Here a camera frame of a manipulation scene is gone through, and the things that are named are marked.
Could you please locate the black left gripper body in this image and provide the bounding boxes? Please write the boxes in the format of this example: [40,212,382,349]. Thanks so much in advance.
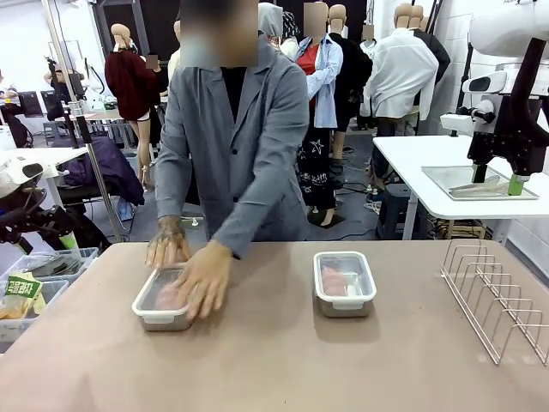
[0,204,76,255]

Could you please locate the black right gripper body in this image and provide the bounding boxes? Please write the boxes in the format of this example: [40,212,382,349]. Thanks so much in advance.
[467,96,549,176]

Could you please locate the clear lid with white rim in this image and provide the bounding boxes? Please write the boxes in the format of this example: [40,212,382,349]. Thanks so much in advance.
[312,251,378,311]
[131,264,193,325]

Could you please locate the steel rectangular food container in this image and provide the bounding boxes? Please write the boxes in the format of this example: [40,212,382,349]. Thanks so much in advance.
[136,307,196,333]
[316,294,375,319]

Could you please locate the person's left forearm grey sleeve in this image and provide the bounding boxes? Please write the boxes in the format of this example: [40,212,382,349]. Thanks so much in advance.
[210,162,308,261]

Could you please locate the person's right forearm grey sleeve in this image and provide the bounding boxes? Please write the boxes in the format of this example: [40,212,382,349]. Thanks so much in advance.
[154,158,192,222]

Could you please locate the person's tattooed right hand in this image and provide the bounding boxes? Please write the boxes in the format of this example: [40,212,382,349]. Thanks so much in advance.
[145,215,192,270]

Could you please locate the person's left hand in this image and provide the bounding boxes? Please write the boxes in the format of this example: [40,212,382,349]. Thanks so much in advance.
[173,239,235,319]

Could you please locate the steel tongs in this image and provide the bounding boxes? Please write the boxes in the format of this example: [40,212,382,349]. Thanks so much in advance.
[448,174,512,195]

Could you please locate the clear plastic bin with metalware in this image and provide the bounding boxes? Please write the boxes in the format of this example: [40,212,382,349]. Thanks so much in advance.
[19,246,100,284]

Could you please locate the steel serving tray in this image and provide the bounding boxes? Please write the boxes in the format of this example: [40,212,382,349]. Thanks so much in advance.
[420,165,540,202]

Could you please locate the clear plastic bin with snacks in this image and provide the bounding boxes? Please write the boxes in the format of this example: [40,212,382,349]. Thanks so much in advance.
[0,276,71,345]

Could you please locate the green yellow snack bag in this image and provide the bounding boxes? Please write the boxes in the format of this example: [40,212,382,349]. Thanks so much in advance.
[3,270,46,317]

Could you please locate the silver metal stand pole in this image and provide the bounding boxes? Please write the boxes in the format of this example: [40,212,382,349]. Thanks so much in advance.
[41,0,125,244]

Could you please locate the white work table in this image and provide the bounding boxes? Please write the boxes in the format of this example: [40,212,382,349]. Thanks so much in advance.
[0,146,89,173]

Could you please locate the white side table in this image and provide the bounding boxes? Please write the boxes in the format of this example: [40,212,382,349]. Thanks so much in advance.
[371,135,549,242]

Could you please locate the purple cloth on chair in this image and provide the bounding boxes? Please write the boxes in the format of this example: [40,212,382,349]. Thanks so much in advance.
[59,136,146,208]

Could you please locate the grey plastic stool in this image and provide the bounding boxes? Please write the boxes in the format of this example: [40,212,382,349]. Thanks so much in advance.
[376,183,415,240]

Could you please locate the mannequin in dark jacket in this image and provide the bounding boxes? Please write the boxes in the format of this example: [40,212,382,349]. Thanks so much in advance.
[412,3,451,122]

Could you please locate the mannequin in white shirt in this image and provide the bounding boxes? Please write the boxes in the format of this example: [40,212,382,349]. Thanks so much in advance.
[359,3,441,130]

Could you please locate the mannequin in maroon sweater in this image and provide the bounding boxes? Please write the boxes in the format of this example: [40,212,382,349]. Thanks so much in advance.
[104,23,158,190]

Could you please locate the mannequin in black coat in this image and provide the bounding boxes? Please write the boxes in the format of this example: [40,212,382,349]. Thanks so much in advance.
[328,3,375,132]

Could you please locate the mannequin in blue shirt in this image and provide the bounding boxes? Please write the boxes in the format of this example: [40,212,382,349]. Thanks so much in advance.
[293,3,347,227]

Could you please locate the person in grey jacket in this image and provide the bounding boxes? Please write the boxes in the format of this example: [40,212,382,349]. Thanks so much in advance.
[153,0,311,261]

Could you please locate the mannequin with patterned headscarf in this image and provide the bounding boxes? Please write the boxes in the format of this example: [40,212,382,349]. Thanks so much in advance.
[281,11,302,58]

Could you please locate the mannequin with grey hood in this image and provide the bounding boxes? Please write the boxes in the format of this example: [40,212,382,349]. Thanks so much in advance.
[256,2,284,44]

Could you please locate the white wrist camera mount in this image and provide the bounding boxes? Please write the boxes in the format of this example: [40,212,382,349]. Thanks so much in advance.
[440,100,498,134]

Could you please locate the black cable conduit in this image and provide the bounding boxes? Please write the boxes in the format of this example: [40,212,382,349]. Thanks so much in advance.
[516,37,549,100]

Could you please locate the black camera stand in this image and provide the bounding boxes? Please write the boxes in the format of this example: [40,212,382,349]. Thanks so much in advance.
[63,70,94,149]

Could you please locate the metal wire dish rack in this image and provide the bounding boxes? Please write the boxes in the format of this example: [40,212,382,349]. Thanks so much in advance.
[440,239,549,367]

